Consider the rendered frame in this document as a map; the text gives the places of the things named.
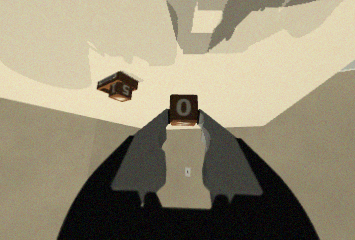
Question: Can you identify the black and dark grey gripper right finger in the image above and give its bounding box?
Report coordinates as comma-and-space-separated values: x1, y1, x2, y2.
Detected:
197, 109, 320, 240

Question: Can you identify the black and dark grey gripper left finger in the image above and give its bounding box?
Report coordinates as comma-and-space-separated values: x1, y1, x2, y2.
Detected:
56, 108, 170, 240

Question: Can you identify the brown wooden tray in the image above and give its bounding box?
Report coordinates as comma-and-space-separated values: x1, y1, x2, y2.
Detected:
96, 71, 138, 94

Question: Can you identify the brown number cube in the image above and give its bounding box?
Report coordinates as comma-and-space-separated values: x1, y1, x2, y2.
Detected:
169, 94, 198, 126
108, 82, 133, 102

